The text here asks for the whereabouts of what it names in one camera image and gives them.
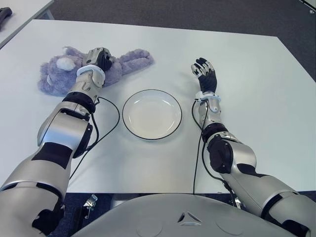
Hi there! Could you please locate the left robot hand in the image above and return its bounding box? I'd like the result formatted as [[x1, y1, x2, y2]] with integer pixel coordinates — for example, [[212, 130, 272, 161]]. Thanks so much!
[[82, 46, 115, 72]]

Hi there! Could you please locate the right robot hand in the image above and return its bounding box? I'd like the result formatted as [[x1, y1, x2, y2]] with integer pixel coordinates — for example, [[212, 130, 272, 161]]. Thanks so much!
[[190, 57, 218, 94]]

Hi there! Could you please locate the purple plush doll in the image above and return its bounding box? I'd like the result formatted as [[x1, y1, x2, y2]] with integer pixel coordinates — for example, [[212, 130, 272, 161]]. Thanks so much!
[[37, 45, 155, 97]]

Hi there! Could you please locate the white plate black rim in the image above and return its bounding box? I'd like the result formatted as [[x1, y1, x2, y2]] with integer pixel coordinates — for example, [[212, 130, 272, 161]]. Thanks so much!
[[122, 89, 183, 142]]

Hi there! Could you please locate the white side table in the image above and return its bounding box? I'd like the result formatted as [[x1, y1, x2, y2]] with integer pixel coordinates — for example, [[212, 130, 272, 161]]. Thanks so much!
[[0, 0, 55, 49]]

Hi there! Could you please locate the black object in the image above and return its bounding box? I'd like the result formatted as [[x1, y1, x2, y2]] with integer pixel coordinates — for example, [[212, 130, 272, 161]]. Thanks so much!
[[0, 6, 13, 31]]

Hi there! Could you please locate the white corner table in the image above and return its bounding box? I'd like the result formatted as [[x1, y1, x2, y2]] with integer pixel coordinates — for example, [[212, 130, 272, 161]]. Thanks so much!
[[300, 0, 316, 12]]

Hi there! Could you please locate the metal table clamp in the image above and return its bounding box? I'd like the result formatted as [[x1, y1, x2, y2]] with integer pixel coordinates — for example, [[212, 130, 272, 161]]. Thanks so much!
[[82, 194, 98, 219]]

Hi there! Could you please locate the silver robot torso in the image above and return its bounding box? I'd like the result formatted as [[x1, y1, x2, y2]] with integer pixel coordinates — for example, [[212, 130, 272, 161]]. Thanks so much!
[[71, 194, 312, 237]]

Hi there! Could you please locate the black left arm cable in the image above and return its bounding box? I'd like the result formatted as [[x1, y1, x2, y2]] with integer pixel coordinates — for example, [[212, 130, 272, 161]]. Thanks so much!
[[69, 96, 121, 181]]

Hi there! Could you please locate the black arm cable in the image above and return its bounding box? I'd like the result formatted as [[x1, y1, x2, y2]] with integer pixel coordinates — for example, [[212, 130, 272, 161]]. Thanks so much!
[[69, 96, 121, 181], [192, 100, 207, 195]]

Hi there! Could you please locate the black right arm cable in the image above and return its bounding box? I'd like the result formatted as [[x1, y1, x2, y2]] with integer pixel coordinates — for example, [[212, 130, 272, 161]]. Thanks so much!
[[192, 100, 207, 195]]

